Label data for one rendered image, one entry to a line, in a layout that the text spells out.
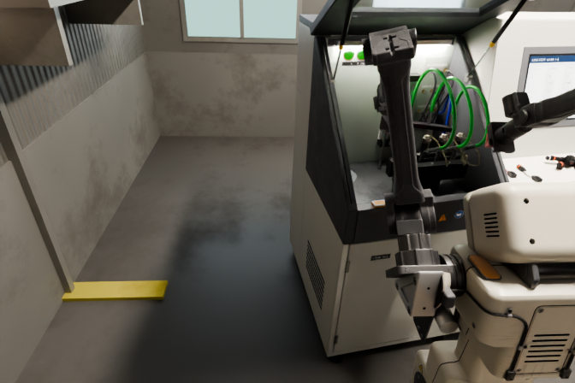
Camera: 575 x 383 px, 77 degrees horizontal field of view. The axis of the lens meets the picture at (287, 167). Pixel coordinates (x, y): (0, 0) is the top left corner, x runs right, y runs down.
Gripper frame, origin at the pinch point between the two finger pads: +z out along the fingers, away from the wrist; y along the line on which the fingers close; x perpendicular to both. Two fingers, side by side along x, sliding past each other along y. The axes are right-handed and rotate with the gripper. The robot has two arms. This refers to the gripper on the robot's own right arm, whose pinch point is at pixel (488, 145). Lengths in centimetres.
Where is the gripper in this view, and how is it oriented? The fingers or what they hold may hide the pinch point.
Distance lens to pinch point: 142.0
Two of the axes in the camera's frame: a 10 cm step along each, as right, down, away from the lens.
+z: 0.1, 2.8, 9.6
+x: -10.0, -0.4, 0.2
